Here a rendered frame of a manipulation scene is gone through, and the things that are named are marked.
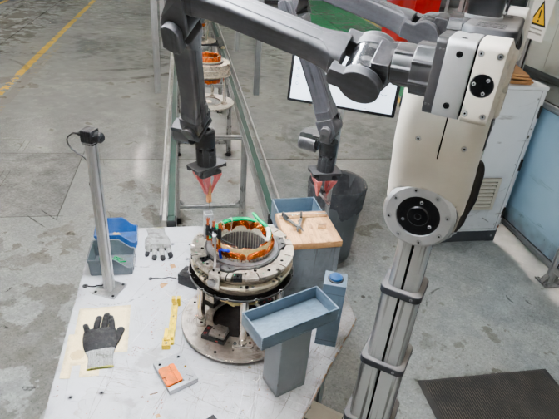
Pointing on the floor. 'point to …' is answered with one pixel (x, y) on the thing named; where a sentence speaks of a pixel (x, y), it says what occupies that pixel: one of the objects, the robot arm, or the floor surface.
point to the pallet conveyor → (171, 196)
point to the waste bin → (346, 229)
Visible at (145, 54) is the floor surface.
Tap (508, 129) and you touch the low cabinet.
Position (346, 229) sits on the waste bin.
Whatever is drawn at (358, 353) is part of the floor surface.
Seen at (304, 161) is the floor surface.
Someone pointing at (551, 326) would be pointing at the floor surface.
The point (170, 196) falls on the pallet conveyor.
